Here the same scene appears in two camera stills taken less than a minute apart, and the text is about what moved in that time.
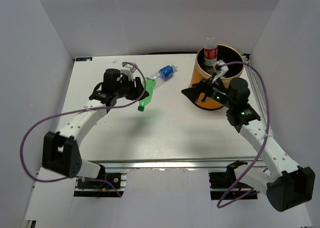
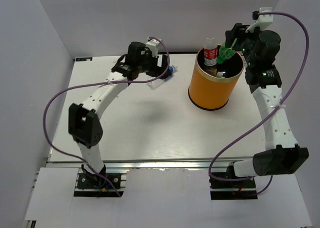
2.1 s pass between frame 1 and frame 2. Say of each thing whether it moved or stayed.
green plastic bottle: moved
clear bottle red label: stayed
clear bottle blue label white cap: stayed
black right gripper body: moved
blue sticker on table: stayed
